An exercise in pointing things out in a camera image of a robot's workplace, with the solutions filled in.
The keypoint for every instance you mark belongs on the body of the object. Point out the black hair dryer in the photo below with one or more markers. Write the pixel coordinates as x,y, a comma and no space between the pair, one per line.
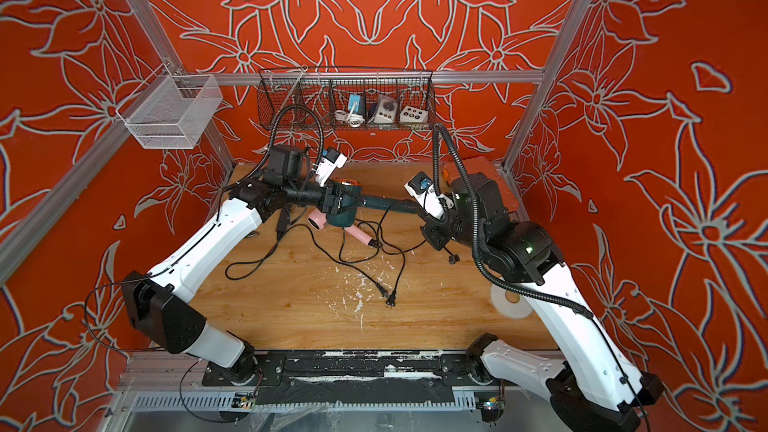
283,222

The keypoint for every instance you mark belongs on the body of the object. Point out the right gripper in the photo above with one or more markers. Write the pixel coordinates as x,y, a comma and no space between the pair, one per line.
431,232

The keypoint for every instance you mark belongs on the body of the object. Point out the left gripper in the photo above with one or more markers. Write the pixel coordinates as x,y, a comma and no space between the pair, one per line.
335,207

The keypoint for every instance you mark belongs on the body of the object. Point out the black wire wall basket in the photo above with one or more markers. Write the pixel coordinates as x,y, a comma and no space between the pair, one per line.
346,98

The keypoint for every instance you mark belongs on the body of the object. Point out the blue small box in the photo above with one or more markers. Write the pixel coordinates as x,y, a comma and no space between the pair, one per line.
354,105

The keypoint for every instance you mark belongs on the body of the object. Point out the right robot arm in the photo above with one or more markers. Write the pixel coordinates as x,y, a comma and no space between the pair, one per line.
596,387

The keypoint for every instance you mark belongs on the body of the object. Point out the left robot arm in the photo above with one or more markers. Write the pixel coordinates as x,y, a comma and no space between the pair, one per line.
158,302

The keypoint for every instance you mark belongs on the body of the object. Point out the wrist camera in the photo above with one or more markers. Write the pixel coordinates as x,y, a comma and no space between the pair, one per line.
330,160
422,189

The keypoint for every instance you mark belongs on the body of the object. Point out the white power adapter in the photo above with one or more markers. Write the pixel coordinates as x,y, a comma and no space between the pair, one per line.
384,112

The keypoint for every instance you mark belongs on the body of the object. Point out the white socket cube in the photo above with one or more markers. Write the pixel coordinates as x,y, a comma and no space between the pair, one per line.
412,116

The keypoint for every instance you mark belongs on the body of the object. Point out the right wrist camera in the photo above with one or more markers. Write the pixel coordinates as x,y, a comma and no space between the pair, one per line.
422,189

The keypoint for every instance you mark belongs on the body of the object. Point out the clear plastic bin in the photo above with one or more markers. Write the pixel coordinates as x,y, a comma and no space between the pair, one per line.
170,115

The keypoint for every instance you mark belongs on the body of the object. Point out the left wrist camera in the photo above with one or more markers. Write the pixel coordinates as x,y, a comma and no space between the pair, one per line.
330,160

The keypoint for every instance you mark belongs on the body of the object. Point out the pink hair dryer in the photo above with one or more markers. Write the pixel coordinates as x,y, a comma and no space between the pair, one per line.
321,221

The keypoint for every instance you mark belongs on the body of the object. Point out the dark green hair dryer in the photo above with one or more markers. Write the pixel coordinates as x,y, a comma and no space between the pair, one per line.
376,203

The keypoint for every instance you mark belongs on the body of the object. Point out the white tape roll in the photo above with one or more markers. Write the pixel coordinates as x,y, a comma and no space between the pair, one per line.
509,304

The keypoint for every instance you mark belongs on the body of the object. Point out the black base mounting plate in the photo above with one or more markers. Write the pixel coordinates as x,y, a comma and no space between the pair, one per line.
361,378

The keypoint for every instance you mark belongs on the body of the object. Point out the orange tool case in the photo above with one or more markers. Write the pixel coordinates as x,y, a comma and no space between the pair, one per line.
480,165

